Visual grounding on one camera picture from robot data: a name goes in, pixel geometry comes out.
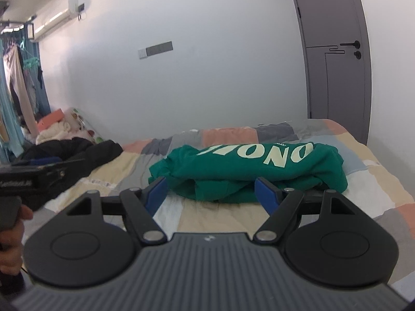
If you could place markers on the hanging clothes on rack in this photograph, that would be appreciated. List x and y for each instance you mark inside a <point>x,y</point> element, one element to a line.
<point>24,101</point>

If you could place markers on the person's left hand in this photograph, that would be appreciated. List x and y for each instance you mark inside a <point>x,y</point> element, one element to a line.
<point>11,240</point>

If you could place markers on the black door handle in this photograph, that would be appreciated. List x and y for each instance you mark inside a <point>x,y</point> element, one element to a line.
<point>356,45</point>

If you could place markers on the green hoodie with cream print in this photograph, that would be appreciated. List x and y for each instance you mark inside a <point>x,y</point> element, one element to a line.
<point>226,173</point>

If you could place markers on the grey bedroom door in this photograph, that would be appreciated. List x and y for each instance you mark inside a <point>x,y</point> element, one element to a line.
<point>338,84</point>

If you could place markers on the white wall air conditioner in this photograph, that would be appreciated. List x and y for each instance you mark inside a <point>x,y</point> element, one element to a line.
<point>53,18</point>

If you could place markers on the black jacket on bed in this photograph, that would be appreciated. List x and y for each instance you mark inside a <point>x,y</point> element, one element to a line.
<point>92,155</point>

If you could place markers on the pile of pink white clothes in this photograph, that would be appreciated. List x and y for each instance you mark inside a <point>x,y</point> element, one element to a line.
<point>63,125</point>

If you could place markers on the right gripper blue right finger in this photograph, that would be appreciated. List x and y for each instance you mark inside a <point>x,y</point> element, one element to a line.
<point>268,195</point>

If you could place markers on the grey wall switch panel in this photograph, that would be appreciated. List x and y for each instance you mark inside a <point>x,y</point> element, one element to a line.
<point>155,50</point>

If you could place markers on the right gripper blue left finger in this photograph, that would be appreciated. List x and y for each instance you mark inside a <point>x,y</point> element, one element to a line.
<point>155,194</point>

